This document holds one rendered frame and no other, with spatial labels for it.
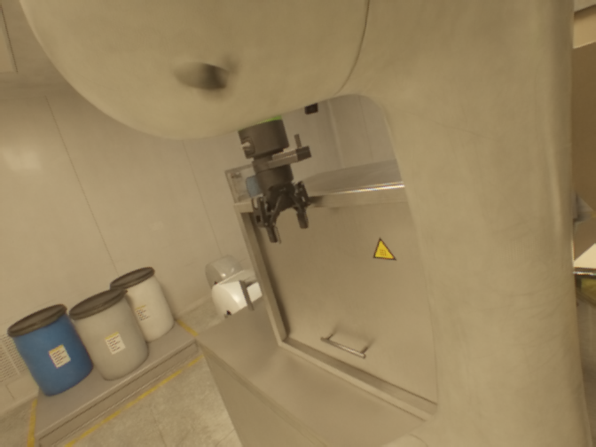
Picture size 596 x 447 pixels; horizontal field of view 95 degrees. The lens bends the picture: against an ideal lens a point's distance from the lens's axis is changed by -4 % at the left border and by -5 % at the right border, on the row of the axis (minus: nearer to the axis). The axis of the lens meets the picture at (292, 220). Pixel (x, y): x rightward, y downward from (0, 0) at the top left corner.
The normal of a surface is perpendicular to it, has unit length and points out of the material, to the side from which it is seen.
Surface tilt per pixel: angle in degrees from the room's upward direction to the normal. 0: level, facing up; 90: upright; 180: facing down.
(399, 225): 90
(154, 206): 90
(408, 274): 90
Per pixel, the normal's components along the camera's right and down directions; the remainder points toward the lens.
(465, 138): -0.55, 0.39
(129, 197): 0.65, -0.01
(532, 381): -0.22, 0.22
